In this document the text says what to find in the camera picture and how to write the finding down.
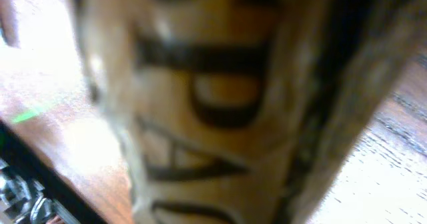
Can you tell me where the orange spaghetti packet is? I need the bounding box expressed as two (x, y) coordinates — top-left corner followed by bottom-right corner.
(68, 0), (426, 223)

